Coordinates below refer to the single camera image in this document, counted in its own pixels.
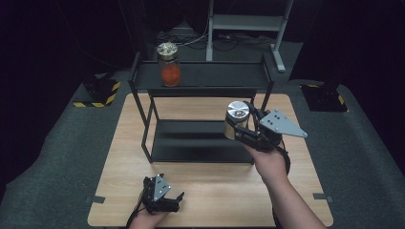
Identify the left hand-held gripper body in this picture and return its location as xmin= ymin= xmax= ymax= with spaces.
xmin=140 ymin=174 xmax=181 ymax=214

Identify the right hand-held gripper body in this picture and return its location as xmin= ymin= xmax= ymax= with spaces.
xmin=236 ymin=108 xmax=309 ymax=153

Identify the glass jar with silver lid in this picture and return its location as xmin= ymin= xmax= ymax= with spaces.
xmin=223 ymin=100 xmax=251 ymax=141

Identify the black metal two-tier shelf rack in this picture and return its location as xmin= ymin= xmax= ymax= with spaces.
xmin=128 ymin=52 xmax=276 ymax=165

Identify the glass jar with gold lid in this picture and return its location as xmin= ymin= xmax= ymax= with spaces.
xmin=155 ymin=41 xmax=182 ymax=88

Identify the person's left hand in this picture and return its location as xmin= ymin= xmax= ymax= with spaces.
xmin=127 ymin=203 xmax=170 ymax=229

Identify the person's right hand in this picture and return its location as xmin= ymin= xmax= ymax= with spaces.
xmin=242 ymin=142 xmax=289 ymax=189

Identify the black base with yellow stripes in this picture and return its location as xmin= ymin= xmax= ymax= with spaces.
xmin=300 ymin=80 xmax=349 ymax=114
xmin=72 ymin=73 xmax=122 ymax=109

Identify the grey tape strip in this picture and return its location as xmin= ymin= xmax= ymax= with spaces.
xmin=84 ymin=195 xmax=107 ymax=205
xmin=311 ymin=192 xmax=334 ymax=204

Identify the grey metal stand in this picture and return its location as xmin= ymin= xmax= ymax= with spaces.
xmin=205 ymin=0 xmax=295 ymax=73

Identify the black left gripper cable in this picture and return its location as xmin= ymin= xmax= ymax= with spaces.
xmin=125 ymin=197 xmax=145 ymax=229

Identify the bundle of floor cables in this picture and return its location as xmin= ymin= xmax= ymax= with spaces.
xmin=154 ymin=29 xmax=275 ymax=52

